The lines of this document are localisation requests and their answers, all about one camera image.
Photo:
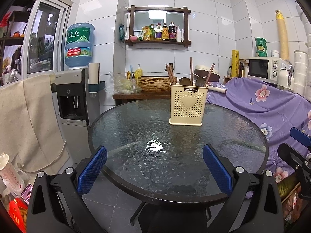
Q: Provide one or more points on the green bottle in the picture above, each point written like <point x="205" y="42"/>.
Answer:
<point x="152" y="32"/>

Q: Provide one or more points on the blue toothbrush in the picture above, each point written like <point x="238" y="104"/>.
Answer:
<point x="131" y="70"/>

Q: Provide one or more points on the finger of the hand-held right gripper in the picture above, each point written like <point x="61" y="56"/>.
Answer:
<point x="290" y="154"/>
<point x="301" y="136"/>

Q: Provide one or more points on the wooden wall shelf with mirror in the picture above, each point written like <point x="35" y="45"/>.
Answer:
<point x="158" y="43"/>

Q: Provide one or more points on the white kitchen appliance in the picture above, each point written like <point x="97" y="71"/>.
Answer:
<point x="284" y="77"/>

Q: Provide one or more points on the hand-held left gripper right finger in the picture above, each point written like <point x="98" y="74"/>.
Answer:
<point x="216" y="170"/>

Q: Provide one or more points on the white paper cup tube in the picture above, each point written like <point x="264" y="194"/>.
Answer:
<point x="93" y="72"/>

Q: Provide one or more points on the pink phone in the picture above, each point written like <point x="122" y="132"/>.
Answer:
<point x="26" y="194"/>

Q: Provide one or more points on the brown glass bottle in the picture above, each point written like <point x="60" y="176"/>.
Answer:
<point x="242" y="70"/>

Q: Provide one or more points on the purple floral cloth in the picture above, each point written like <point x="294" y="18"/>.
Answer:
<point x="262" y="106"/>

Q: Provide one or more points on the brown floral cloth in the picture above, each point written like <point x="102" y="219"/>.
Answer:
<point x="290" y="199"/>

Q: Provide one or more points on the bronze faucet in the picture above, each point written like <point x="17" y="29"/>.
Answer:
<point x="172" y="66"/>

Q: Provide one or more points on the small wooden box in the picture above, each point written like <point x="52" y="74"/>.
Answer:
<point x="227" y="80"/>

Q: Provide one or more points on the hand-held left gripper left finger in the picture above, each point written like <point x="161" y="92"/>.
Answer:
<point x="92" y="170"/>

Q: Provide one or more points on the teal cup holder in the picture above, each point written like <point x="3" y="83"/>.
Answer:
<point x="96" y="87"/>

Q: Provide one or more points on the sliding glass window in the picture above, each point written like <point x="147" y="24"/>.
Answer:
<point x="45" y="38"/>

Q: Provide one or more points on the grey water dispenser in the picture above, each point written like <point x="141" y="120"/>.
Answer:
<point x="73" y="80"/>

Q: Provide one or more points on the dark sauce bottle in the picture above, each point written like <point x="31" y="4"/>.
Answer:
<point x="172" y="32"/>

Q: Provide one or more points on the grey plastic spoon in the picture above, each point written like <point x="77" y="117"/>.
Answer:
<point x="200" y="81"/>

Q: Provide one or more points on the white printed drink cup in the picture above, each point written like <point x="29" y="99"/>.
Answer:
<point x="11" y="177"/>

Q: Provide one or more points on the beige plastic utensil holder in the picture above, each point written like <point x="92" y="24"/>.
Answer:
<point x="188" y="114"/>

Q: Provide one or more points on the clear plastic bag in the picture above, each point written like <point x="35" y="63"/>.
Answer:
<point x="124" y="85"/>

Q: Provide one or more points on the white paper roll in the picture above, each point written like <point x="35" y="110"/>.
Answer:
<point x="217" y="89"/>

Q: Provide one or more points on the white bottle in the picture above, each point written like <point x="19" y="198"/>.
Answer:
<point x="180" y="35"/>

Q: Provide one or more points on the yellow soap bottle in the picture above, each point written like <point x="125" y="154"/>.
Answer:
<point x="138" y="74"/>

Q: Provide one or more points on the small bottle with dark cap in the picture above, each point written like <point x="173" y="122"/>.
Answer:
<point x="159" y="32"/>

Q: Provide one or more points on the yellow packet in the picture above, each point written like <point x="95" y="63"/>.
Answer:
<point x="144" y="34"/>

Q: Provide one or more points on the green hanging packet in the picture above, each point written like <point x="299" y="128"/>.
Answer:
<point x="121" y="32"/>

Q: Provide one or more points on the brown bottle with yellow label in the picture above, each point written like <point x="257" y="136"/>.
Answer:
<point x="165" y="32"/>

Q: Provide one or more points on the green instant noodle cup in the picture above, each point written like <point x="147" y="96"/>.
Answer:
<point x="261" y="48"/>
<point x="261" y="41"/>
<point x="262" y="53"/>

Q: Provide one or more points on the wooden counter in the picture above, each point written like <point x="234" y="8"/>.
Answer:
<point x="138" y="98"/>

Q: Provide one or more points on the yellow roll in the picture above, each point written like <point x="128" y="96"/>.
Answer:
<point x="235" y="64"/>

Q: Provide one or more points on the black table leg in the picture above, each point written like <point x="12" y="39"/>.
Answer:
<point x="137" y="214"/>

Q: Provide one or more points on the white microwave oven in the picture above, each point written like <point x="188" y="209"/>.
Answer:
<point x="260" y="69"/>

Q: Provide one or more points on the beige cloth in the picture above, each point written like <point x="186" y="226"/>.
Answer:
<point x="26" y="119"/>

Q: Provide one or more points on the small clear bottle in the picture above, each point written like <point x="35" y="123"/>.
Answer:
<point x="229" y="72"/>

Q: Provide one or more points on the woven basket sink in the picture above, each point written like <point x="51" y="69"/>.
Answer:
<point x="153" y="83"/>

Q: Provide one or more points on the blue water bottle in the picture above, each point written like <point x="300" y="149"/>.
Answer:
<point x="79" y="51"/>

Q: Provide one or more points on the dark wooden shelf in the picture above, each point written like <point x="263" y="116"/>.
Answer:
<point x="13" y="41"/>

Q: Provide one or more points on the tall stack of paper cups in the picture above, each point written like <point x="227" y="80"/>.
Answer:
<point x="283" y="36"/>

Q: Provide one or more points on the white and brown rice cooker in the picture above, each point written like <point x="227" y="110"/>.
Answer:
<point x="201" y="70"/>

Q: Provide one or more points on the person's black pants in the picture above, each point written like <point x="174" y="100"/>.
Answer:
<point x="175" y="219"/>

